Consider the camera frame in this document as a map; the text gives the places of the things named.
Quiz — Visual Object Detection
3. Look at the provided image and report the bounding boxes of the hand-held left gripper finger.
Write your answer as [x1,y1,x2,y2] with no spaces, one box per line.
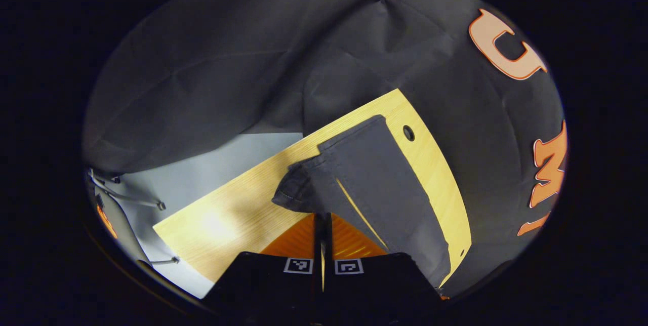
[324,213,445,317]
[202,213,323,317]

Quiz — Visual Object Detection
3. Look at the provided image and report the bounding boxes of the black jeans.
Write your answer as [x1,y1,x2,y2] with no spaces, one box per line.
[272,115,452,289]

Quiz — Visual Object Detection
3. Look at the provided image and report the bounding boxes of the black backdrop cloth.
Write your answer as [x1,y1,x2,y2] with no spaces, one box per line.
[83,0,569,297]

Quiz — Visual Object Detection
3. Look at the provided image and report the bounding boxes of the orange object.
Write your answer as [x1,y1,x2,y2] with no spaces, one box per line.
[96,203,118,240]

